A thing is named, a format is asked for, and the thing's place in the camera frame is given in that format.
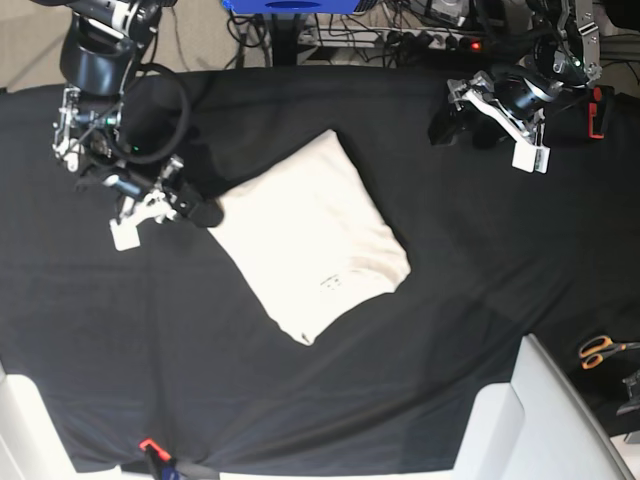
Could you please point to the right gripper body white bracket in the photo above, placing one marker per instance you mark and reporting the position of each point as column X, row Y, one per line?
column 166, row 197

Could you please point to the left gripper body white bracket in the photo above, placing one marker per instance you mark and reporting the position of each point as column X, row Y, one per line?
column 495, row 105

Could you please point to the cream white T-shirt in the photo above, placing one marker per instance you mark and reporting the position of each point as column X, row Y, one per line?
column 309, row 240

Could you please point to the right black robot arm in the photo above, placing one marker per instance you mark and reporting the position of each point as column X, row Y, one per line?
column 102, row 63

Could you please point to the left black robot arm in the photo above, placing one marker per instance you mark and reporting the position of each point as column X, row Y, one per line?
column 560, row 54

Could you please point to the red black clamp tool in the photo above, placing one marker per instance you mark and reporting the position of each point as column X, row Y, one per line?
column 600, row 107

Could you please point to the black table cloth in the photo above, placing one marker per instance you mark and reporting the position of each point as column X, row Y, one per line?
column 168, row 341

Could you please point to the red black spring clamp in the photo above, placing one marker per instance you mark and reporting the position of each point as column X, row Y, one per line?
column 163, row 466

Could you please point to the blue plastic bin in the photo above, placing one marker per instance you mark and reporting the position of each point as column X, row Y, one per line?
column 246, row 7

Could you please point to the orange handled scissors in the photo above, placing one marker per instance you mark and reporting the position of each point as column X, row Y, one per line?
column 596, row 350

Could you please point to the grey white table frame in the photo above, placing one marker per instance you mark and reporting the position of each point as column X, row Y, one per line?
column 536, row 426

